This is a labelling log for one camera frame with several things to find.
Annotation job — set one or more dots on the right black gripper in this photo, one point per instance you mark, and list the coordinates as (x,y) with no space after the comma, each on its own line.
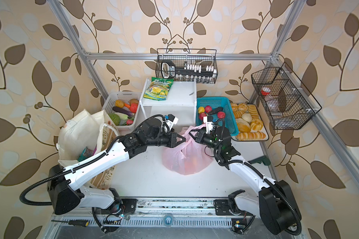
(201,136)

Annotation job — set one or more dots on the purple eggplant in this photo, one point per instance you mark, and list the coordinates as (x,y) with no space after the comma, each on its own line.
(123,111)

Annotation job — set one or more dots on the black wire basket back wall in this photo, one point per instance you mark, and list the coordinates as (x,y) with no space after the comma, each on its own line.
(187,65)

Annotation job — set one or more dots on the yellow lemon pear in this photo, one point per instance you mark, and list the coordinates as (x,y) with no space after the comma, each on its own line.
(201,110)

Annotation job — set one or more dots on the yellow green snack bag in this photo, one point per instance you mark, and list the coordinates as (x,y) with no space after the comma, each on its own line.
(158,89)

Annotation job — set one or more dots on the pink plastic grocery bag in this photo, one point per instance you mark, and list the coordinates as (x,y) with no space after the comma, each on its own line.
(187,158)

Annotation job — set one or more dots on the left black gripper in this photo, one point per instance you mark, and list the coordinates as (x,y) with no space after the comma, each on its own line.
(172,139)

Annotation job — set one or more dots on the white bread tray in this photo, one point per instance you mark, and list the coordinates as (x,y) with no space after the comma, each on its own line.
(250,125)

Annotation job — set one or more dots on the cream canvas tote bag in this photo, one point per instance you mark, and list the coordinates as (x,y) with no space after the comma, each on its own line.
(95,131)

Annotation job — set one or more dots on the red apple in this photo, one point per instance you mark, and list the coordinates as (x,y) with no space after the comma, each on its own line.
(207,109)
(202,115)

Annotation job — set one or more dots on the red tomato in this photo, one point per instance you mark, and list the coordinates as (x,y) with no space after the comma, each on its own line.
(133,107)

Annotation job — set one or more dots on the white two-tier shelf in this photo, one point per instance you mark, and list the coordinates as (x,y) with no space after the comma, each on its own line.
(180,102)

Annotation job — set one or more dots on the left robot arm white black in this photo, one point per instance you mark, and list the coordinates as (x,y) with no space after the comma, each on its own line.
(66,186)

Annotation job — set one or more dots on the green tape dispenser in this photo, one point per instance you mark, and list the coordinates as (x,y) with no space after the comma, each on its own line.
(261,160)

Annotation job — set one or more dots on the yellow black screwdriver left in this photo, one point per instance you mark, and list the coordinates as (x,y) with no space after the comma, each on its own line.
(76,223)

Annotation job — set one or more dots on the teal red snack bag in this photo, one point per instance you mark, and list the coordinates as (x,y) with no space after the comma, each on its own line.
(87,153)

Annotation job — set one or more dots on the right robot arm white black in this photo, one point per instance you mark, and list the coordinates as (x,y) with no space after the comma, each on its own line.
(273,202)

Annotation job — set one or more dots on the plastic bottle red cap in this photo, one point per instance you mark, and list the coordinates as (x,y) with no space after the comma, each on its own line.
(271,102)

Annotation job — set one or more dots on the teal plastic fruit basket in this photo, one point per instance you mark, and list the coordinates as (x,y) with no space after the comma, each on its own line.
(226,114)

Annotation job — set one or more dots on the black wire basket right wall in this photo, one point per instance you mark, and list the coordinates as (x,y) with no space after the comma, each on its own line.
(297,103)

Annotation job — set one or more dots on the brown potato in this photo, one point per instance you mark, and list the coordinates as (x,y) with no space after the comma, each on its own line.
(119,103)

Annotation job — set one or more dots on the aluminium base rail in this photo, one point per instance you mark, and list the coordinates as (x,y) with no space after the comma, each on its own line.
(165,212)

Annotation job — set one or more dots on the black wire basket wall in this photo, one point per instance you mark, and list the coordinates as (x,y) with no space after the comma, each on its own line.
(297,103)
(187,65)

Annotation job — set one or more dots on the green cabbage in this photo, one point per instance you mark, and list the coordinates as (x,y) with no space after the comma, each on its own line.
(115,118)

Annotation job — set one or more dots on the white plastic vegetable basket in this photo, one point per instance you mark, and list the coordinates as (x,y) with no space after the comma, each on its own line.
(127,123)

